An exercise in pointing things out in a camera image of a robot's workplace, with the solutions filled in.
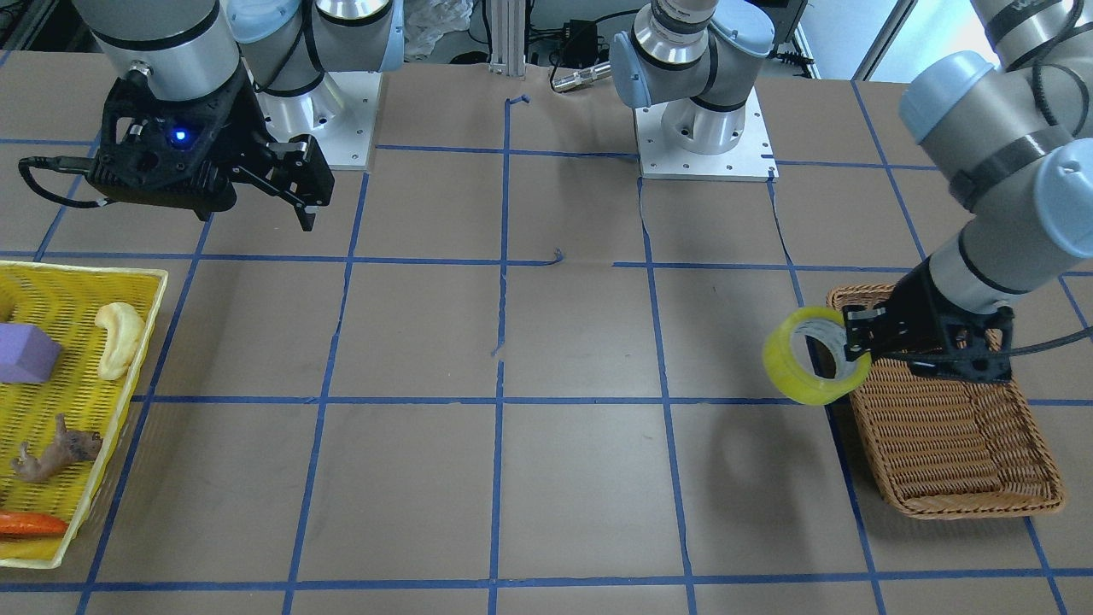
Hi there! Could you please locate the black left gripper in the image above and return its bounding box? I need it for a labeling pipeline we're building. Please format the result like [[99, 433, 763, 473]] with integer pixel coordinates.
[[842, 258, 1014, 365]]

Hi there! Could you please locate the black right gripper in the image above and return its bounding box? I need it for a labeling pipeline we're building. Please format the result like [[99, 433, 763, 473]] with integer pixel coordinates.
[[98, 66, 334, 232]]

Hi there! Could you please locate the yellow clear tape roll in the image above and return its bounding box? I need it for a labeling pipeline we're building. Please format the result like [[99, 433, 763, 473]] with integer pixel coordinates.
[[762, 305, 872, 406]]

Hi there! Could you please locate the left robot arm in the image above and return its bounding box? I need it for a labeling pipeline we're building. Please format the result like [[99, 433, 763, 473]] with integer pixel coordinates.
[[609, 1, 1090, 367]]

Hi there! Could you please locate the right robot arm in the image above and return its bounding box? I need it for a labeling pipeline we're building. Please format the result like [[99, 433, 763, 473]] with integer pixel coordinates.
[[52, 1, 406, 232]]

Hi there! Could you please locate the pale yellow toy banana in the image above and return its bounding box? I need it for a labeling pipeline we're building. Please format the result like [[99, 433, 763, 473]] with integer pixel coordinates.
[[94, 301, 145, 381]]

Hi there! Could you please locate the yellow plastic basket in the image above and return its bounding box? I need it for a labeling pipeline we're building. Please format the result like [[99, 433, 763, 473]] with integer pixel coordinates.
[[1, 261, 168, 569]]

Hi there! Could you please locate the purple block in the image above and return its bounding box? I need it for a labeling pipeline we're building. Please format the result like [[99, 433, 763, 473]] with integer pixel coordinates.
[[1, 322, 62, 383]]

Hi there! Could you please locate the brown toy lion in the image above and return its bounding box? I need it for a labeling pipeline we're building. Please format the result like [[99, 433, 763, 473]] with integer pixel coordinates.
[[10, 413, 104, 485]]

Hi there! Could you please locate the orange toy carrot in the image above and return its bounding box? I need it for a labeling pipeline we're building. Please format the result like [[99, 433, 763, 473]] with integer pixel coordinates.
[[1, 510, 69, 540]]

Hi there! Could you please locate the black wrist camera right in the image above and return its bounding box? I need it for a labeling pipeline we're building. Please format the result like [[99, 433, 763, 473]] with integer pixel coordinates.
[[85, 79, 238, 213]]

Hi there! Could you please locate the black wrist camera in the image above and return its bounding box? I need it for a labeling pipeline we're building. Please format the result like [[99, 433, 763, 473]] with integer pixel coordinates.
[[904, 305, 1014, 383], [85, 79, 238, 213]]

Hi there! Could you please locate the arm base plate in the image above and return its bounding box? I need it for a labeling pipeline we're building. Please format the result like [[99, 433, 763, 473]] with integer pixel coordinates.
[[634, 87, 780, 182], [257, 73, 383, 172]]

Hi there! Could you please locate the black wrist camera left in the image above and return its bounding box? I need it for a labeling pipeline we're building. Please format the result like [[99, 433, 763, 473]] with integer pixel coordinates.
[[904, 305, 1014, 383]]

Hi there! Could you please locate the aluminium frame post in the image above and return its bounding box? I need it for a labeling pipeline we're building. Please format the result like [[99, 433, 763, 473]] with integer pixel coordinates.
[[482, 1, 529, 80]]

